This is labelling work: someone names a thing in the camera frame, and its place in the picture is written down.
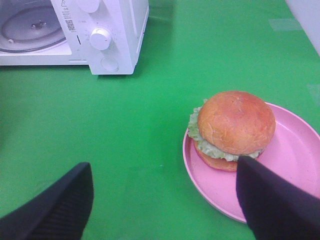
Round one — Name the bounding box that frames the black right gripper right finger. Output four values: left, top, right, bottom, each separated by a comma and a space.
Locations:
236, 156, 320, 240

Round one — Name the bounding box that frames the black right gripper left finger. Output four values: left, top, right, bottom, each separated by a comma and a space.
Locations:
0, 162, 94, 240

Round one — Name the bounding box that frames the pink round plate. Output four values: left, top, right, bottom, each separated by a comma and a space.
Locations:
182, 103, 320, 223

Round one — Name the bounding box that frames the burger with lettuce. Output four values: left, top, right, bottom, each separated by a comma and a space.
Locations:
187, 90, 276, 172

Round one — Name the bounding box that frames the round white door button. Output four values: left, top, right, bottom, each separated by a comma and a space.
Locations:
100, 57, 119, 72

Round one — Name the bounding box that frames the white microwave knob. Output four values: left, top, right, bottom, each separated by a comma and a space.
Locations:
75, 0, 101, 14
89, 28, 112, 51

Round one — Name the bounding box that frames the white microwave oven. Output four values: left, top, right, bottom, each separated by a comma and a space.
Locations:
0, 0, 149, 75

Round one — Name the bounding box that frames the glass microwave turntable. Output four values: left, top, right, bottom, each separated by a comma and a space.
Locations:
0, 6, 66, 53

